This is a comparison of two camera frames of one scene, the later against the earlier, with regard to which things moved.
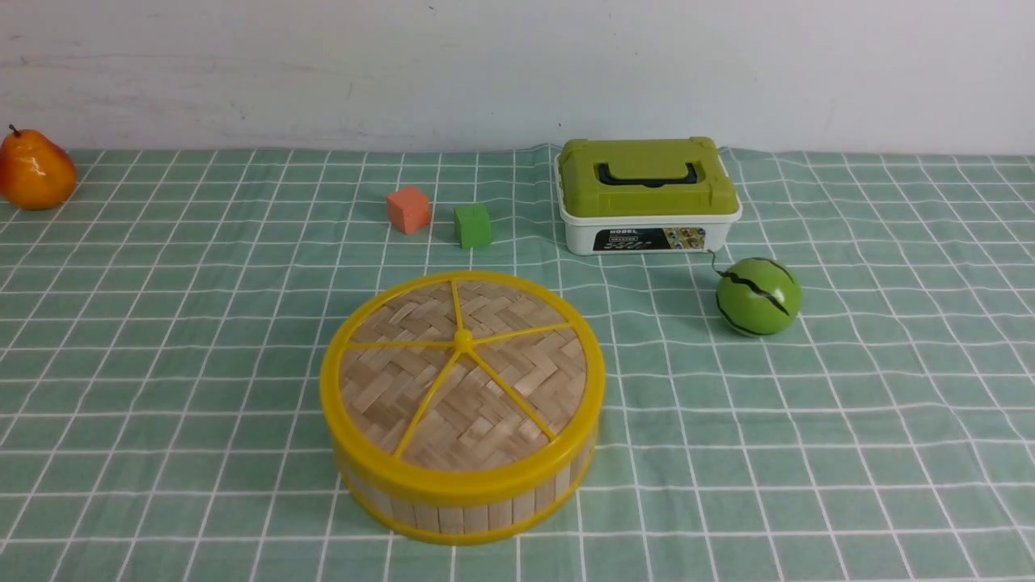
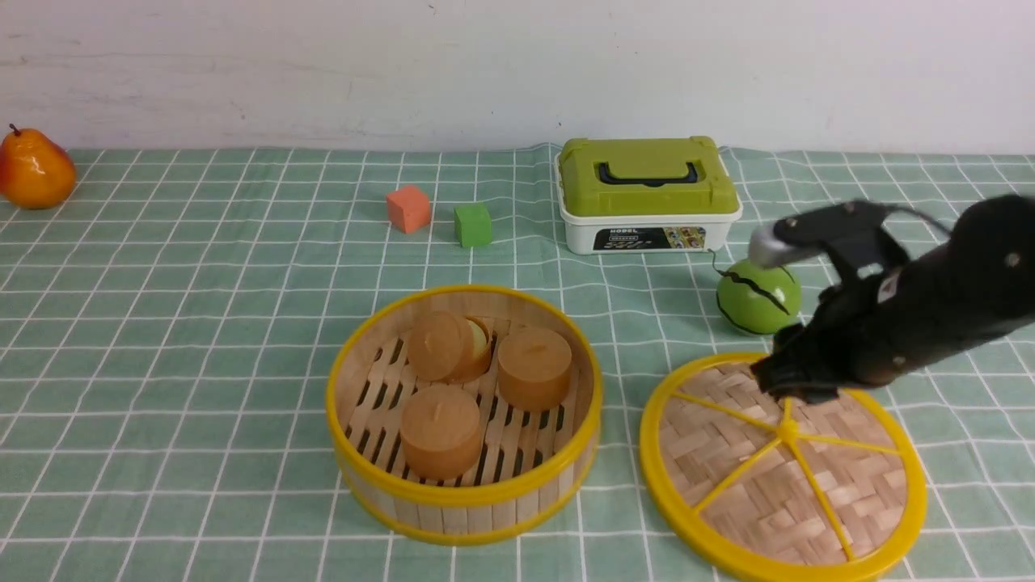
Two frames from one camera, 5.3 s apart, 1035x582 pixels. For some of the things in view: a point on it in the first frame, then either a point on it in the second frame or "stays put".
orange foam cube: (408, 209) stays put
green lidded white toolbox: (644, 196) stays put
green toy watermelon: (758, 297) stays put
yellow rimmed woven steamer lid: (462, 388) to (744, 485)
